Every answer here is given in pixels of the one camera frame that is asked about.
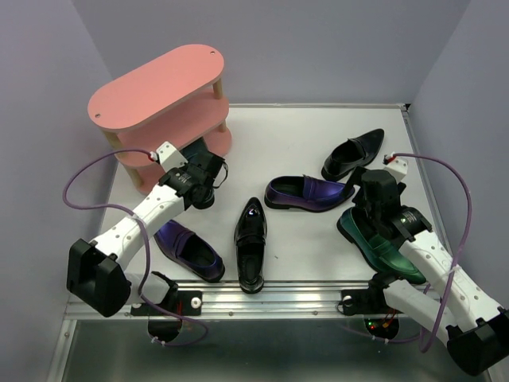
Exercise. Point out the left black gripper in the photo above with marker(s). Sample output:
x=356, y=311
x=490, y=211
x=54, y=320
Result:
x=184, y=167

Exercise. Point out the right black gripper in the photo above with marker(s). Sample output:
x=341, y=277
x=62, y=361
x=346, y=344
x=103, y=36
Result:
x=355, y=177

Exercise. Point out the green loafer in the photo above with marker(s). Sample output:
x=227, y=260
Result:
x=380, y=254
x=195, y=153

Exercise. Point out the purple loafer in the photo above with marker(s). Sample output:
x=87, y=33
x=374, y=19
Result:
x=305, y=193
x=187, y=249

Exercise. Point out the glossy black loafer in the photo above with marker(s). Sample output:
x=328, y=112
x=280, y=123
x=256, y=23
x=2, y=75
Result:
x=250, y=242

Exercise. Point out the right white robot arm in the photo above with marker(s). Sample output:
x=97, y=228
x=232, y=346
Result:
x=472, y=325

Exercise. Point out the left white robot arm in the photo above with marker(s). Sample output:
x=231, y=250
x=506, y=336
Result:
x=97, y=268

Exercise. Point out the pink three-tier shoe shelf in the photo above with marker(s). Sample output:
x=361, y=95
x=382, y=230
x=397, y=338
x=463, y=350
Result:
x=176, y=97

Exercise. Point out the matte black loafer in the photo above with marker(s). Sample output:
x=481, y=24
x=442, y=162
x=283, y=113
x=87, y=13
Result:
x=359, y=151

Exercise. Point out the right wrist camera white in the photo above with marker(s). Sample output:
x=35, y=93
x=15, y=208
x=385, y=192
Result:
x=396, y=167

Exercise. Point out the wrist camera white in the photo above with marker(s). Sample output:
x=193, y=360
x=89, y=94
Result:
x=396, y=167
x=167, y=156

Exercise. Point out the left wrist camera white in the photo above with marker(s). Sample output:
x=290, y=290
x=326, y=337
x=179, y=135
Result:
x=167, y=156

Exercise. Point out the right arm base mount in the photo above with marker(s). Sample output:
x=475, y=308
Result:
x=370, y=300

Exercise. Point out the aluminium front rail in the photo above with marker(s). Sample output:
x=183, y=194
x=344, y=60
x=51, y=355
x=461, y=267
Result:
x=276, y=301

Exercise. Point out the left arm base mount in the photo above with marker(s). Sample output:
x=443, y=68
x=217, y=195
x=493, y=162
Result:
x=171, y=302

